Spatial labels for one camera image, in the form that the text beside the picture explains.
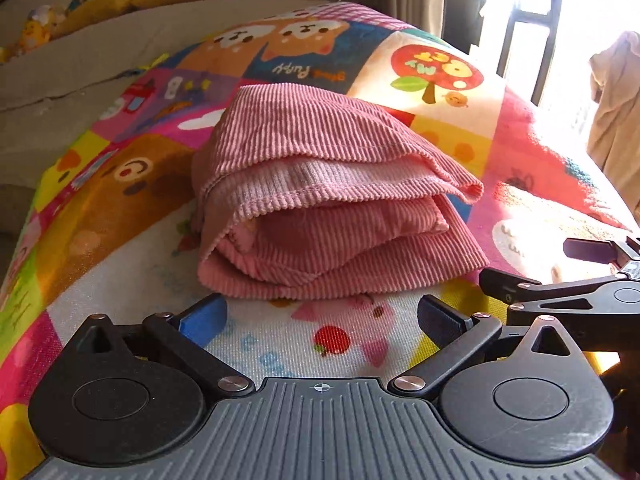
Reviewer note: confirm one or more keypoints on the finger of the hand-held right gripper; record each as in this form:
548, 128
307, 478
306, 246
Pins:
530, 292
595, 250

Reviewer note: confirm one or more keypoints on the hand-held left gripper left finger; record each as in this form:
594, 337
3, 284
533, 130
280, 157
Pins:
202, 322

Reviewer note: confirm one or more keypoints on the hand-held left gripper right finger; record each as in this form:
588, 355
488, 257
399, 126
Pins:
440, 317

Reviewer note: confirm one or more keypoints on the beige hanging robe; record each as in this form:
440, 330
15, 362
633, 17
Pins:
617, 115

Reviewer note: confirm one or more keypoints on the colourful cartoon printed blanket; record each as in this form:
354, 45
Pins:
125, 200

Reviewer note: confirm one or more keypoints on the beige curtain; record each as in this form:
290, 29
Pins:
430, 0

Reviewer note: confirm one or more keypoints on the yellow pillow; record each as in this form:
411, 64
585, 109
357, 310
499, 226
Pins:
140, 0

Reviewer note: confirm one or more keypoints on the yellow stuffed toy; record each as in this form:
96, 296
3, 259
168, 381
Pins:
42, 25

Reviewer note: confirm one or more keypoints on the black window frame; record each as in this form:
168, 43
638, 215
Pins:
530, 25

